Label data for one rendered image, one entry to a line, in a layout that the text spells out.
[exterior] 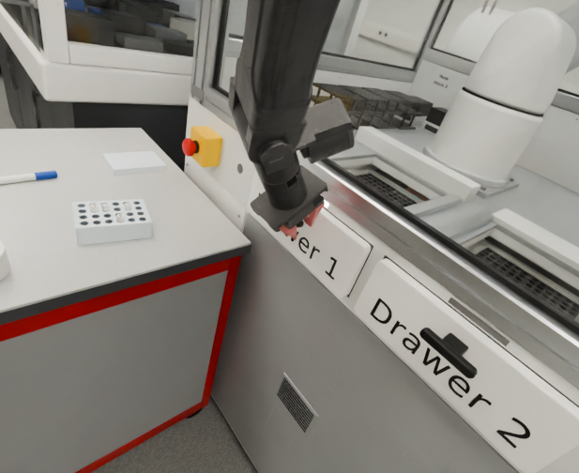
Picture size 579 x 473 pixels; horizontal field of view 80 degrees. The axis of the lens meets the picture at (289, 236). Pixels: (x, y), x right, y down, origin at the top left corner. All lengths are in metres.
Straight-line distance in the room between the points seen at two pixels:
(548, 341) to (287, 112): 0.37
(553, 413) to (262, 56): 0.46
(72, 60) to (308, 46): 0.97
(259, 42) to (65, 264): 0.51
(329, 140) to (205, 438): 1.09
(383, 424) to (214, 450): 0.73
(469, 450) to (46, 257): 0.71
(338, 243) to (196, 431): 0.92
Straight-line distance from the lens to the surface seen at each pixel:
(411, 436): 0.67
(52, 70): 1.20
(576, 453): 0.55
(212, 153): 0.82
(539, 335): 0.49
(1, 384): 0.77
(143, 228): 0.71
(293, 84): 0.31
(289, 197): 0.47
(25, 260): 0.70
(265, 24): 0.27
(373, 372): 0.64
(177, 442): 1.31
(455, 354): 0.48
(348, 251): 0.55
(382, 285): 0.53
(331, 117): 0.42
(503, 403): 0.52
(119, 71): 1.24
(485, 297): 0.49
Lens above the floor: 1.20
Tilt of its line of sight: 34 degrees down
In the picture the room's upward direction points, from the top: 17 degrees clockwise
